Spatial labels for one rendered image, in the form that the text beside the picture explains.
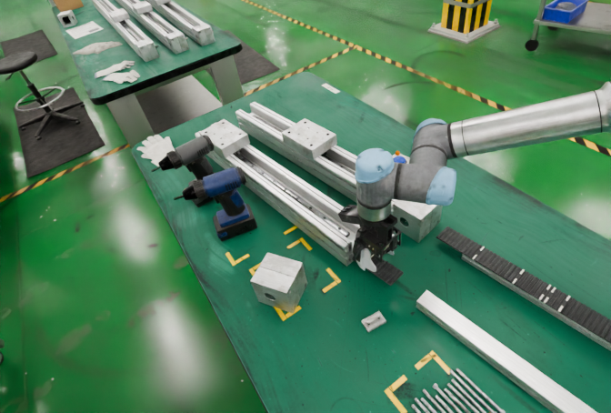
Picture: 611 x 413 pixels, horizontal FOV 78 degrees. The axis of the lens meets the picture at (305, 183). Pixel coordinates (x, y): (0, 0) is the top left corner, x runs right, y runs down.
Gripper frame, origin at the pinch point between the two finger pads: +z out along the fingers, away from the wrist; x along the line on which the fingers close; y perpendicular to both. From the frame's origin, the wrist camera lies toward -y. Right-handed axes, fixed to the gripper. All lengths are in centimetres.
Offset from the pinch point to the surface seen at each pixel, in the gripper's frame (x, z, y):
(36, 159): -69, 80, -301
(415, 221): 14.2, -5.4, 3.5
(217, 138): -3, -10, -67
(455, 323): -0.3, -0.7, 25.5
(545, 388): -0.2, -0.8, 44.2
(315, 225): -4.7, -6.0, -14.7
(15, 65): -42, 20, -340
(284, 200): -4.6, -6.0, -28.7
